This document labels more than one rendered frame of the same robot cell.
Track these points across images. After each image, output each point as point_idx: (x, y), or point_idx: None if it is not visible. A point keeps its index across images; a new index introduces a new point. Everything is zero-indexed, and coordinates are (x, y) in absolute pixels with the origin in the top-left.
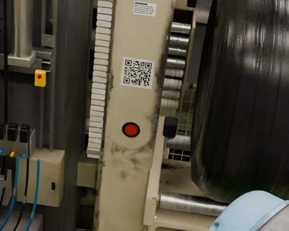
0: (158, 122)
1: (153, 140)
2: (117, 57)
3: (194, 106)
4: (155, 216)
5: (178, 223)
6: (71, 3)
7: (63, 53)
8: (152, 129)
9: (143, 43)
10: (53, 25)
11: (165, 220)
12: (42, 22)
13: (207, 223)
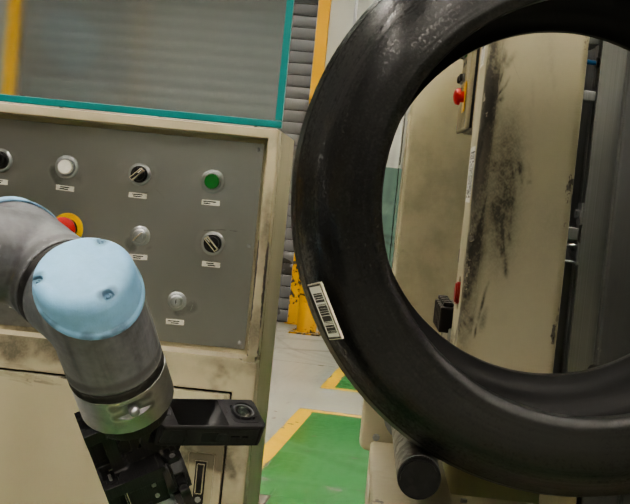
0: (470, 276)
1: (461, 312)
2: (470, 150)
3: None
4: (377, 434)
5: (374, 451)
6: None
7: (607, 251)
8: (462, 288)
9: (477, 116)
10: (586, 185)
11: (377, 446)
12: (583, 182)
13: (386, 465)
